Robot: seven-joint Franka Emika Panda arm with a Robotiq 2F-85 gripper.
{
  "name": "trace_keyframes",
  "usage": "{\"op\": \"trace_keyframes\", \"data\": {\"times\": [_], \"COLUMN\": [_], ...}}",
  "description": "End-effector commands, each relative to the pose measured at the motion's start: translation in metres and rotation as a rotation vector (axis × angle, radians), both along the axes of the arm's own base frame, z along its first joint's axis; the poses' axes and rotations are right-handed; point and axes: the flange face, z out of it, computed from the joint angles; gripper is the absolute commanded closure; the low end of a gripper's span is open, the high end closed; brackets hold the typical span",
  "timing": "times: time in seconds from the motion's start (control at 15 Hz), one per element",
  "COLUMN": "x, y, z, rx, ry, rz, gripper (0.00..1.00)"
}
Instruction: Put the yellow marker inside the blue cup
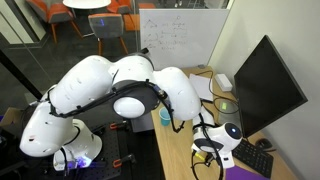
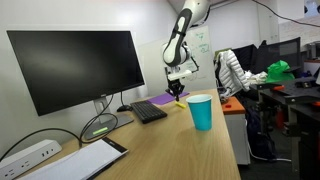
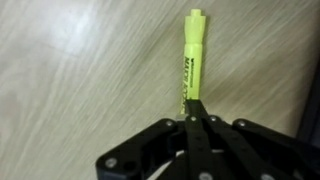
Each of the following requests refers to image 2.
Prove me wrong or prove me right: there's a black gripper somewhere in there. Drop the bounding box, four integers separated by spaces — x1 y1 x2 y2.
165 78 186 102

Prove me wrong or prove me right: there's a yellow marker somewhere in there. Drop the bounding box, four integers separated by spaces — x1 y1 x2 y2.
175 100 188 110

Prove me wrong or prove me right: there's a blue plastic cup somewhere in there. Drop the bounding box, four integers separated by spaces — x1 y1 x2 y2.
185 93 214 132

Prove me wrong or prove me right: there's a purple mat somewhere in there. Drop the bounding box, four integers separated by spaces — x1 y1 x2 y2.
147 91 190 106

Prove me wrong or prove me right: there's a black keyboard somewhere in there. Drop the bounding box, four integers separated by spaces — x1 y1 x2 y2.
129 100 169 125

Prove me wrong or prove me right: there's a black computer mouse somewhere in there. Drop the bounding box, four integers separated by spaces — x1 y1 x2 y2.
116 104 134 113

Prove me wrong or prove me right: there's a whiteboard with green writing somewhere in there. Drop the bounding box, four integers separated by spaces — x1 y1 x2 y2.
137 25 218 98

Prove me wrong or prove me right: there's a white puffer jacket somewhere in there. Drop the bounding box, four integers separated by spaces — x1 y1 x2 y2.
215 49 251 100

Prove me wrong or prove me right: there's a silver monitor stand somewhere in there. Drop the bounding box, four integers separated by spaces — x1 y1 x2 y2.
84 97 135 141

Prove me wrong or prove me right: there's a white cabinet with orange top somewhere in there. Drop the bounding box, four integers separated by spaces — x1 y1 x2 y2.
221 96 252 166

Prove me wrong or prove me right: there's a white crumpled cloth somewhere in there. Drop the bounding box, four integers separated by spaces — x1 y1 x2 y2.
244 70 269 86

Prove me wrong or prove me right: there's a dark backpack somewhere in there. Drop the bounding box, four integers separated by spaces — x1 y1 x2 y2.
245 106 278 162

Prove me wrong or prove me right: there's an orange and black clamp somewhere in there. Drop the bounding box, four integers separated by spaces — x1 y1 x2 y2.
269 85 286 92

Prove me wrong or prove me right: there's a green bag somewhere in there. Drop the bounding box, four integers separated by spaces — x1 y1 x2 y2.
265 59 296 84

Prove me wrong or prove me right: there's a black computer monitor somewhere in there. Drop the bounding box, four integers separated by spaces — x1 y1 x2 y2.
6 30 146 117

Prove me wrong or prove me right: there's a black mesh office chair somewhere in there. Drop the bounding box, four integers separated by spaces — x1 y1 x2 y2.
249 37 303 76

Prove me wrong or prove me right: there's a black workbench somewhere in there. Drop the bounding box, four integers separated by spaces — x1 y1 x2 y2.
257 76 320 180

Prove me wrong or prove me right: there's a white power strip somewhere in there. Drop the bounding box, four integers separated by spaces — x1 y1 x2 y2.
0 139 63 180

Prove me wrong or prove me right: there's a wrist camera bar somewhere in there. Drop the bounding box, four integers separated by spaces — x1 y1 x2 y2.
167 69 193 82

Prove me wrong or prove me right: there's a white floor cable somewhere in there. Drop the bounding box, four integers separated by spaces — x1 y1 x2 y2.
247 142 293 164

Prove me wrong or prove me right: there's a black monitor cable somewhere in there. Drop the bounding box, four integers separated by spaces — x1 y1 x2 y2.
0 94 120 163

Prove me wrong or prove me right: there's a black overhead cable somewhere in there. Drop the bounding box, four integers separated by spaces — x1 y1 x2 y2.
251 0 320 29

